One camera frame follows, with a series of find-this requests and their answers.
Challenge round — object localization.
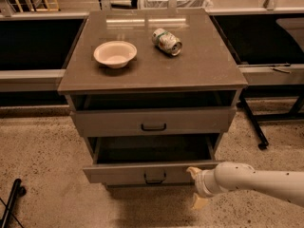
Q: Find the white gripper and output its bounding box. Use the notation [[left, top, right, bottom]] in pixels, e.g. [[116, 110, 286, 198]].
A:
[[186, 166, 227, 210]]

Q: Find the grey drawer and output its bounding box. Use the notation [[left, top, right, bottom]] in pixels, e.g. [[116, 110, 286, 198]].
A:
[[71, 107, 236, 137], [84, 133, 220, 187]]

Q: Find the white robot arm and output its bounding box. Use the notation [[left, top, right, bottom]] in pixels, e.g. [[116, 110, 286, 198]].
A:
[[187, 161, 304, 209]]

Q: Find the grey top drawer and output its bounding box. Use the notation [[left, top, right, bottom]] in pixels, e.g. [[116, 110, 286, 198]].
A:
[[71, 107, 236, 137]]

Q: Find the grey drawer cabinet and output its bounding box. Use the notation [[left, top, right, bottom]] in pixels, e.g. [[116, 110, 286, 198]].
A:
[[57, 9, 249, 188]]

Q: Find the black stand leg right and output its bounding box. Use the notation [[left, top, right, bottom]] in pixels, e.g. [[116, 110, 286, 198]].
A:
[[239, 94, 269, 150]]

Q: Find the black stand leg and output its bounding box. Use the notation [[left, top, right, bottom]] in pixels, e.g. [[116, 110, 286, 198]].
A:
[[239, 94, 269, 150], [0, 179, 27, 228]]

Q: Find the crushed soda can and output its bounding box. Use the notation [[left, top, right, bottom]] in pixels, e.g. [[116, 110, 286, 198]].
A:
[[152, 28, 182, 56]]

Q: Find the white paper bowl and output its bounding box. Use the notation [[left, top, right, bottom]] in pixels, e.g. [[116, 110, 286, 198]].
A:
[[93, 41, 137, 68]]

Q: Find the black stand leg left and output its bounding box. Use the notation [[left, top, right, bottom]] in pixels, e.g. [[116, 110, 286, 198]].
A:
[[0, 179, 27, 228]]

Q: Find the white wire basket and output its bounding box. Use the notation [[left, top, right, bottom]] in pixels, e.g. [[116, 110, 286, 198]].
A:
[[138, 0, 213, 10]]

